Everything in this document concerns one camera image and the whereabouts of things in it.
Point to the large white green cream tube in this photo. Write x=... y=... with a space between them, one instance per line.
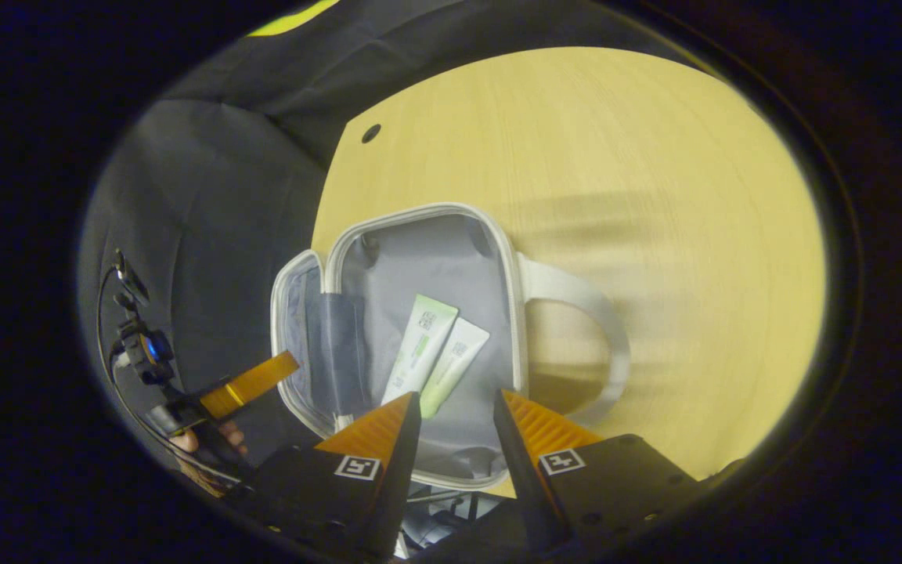
x=420 y=341

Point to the small white green cream tube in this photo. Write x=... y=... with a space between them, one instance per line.
x=459 y=352

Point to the white suitcase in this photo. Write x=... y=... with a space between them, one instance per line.
x=420 y=258

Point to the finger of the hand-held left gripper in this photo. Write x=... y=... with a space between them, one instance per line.
x=251 y=384

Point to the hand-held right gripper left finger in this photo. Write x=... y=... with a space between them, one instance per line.
x=400 y=470

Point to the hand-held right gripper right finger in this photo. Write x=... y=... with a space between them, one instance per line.
x=517 y=462

